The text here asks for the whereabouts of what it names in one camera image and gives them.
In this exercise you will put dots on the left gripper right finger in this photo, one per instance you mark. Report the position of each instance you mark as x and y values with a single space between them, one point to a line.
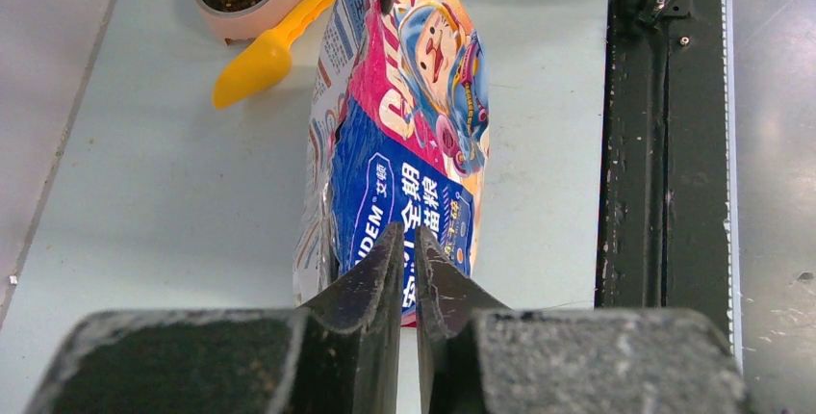
478 356

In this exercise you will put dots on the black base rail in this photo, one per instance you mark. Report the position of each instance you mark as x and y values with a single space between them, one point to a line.
665 207

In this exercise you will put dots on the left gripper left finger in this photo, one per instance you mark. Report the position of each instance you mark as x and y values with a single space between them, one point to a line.
336 353

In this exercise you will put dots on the yellow plastic scoop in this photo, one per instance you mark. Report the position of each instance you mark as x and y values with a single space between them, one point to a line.
267 60

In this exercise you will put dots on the colourful pet food bag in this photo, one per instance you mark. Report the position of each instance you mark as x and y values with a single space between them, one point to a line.
399 132

